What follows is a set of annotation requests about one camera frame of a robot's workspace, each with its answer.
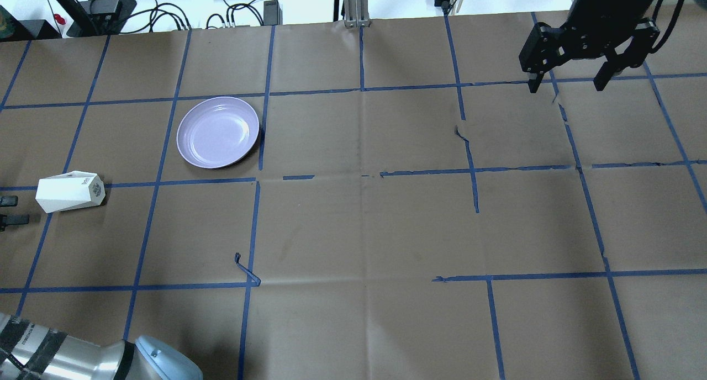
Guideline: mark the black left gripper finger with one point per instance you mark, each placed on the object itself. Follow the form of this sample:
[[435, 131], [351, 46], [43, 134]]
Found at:
[[8, 201], [14, 220]]

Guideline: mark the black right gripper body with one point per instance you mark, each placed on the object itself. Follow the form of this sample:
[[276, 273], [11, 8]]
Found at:
[[606, 15]]

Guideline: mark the white faceted cup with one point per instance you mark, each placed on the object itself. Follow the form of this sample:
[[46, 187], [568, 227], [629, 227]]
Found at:
[[69, 191]]

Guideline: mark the black power adapter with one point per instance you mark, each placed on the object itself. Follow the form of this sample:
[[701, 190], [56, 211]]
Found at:
[[272, 13]]

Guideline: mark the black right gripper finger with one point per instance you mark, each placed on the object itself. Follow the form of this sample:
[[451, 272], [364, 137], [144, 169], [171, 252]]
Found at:
[[613, 65], [535, 78]]

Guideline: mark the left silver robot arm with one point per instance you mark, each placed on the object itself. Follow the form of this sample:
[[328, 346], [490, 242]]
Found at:
[[32, 351]]

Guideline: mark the aluminium frame post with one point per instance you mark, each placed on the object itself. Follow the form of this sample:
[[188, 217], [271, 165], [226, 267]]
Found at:
[[356, 14]]

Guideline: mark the lavender plate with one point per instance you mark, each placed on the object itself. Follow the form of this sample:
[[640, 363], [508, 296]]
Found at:
[[218, 132]]

